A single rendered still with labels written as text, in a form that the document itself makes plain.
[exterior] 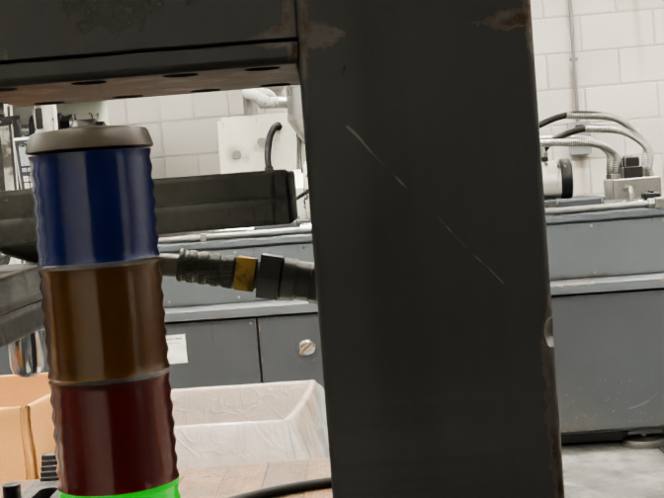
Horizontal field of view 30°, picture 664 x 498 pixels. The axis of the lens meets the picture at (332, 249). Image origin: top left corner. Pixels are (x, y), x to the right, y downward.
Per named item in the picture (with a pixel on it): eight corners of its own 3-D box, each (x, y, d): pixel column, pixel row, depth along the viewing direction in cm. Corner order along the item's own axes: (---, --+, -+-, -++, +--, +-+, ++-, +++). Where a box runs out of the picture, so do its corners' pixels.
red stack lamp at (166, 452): (72, 470, 41) (63, 371, 41) (187, 462, 41) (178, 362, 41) (44, 500, 37) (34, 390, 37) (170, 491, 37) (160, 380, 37)
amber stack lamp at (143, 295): (63, 366, 41) (53, 265, 41) (178, 358, 41) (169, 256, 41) (34, 384, 37) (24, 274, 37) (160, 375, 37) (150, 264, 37)
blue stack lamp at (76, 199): (53, 260, 41) (44, 158, 40) (169, 251, 41) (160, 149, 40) (23, 269, 37) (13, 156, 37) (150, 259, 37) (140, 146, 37)
